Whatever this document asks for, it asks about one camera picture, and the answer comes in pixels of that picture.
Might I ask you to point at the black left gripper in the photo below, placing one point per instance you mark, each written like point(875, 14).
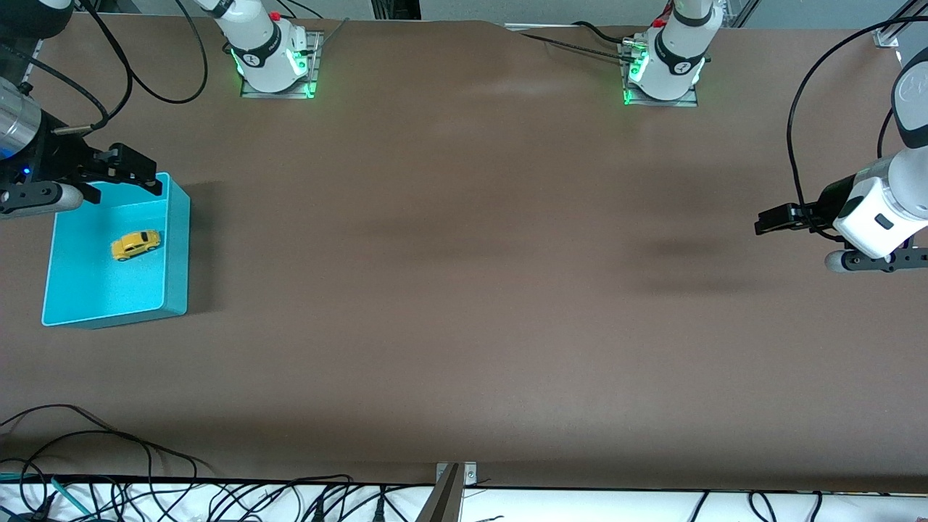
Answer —
point(825, 203)

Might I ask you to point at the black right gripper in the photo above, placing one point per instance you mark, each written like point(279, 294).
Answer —
point(59, 156)

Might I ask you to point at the yellow beetle toy car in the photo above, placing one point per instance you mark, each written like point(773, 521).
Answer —
point(135, 245)

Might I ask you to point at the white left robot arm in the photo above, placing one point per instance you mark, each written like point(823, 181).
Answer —
point(877, 210)

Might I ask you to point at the turquoise plastic bin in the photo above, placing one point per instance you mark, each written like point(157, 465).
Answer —
point(94, 290)

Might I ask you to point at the silver edge strip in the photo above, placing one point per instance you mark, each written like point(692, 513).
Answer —
point(558, 27)

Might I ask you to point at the black box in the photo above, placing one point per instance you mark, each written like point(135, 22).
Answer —
point(395, 9)

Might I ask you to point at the dark aluminium frame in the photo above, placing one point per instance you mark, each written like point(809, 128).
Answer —
point(18, 61)

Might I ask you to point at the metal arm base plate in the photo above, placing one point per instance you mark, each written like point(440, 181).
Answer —
point(681, 104)
point(254, 94)

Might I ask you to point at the aluminium frame rail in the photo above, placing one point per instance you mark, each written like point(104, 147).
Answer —
point(739, 11)
point(888, 32)

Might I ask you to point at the silver metal bracket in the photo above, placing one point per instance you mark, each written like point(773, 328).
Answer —
point(470, 473)

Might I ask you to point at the grey metal post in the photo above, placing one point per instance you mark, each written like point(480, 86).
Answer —
point(442, 500)

